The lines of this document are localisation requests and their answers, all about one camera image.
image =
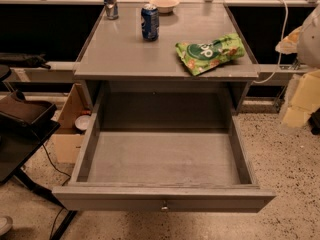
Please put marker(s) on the blue pepsi can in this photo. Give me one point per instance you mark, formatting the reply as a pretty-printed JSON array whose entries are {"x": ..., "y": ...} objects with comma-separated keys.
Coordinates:
[{"x": 149, "y": 22}]

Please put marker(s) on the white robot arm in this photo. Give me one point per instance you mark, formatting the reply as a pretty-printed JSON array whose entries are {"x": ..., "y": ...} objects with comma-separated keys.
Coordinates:
[{"x": 308, "y": 46}]

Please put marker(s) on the open grey top drawer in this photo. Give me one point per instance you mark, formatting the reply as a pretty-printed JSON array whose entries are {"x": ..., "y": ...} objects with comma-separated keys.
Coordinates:
[{"x": 194, "y": 171}]

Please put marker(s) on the metal drawer knob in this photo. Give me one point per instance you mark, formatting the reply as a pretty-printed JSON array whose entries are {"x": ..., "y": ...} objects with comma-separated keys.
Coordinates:
[{"x": 164, "y": 206}]

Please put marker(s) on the tall blue silver can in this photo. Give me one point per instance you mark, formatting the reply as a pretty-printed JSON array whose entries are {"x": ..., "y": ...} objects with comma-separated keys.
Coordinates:
[{"x": 111, "y": 9}]

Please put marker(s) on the grey cabinet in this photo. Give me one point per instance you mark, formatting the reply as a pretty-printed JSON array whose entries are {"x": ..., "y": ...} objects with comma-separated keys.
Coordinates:
[{"x": 138, "y": 85}]

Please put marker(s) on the green chip bag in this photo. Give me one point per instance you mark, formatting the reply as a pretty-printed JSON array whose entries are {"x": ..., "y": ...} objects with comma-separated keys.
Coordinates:
[{"x": 200, "y": 58}]

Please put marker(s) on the small white bowl in box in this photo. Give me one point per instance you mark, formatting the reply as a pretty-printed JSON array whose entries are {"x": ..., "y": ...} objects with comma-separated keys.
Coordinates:
[{"x": 82, "y": 122}]

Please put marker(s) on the cardboard box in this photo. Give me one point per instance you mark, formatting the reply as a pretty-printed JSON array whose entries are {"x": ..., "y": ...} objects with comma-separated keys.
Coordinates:
[{"x": 67, "y": 140}]

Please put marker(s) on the black side table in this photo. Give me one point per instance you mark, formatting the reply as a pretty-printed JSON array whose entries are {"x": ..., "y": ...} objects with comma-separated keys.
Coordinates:
[{"x": 16, "y": 148}]

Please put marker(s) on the black tray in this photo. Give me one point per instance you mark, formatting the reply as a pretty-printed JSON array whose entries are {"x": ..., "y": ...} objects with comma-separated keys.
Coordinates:
[{"x": 15, "y": 109}]

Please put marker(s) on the metal clamp bracket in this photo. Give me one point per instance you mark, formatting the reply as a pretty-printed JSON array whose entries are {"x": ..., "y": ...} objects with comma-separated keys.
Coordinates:
[{"x": 294, "y": 66}]

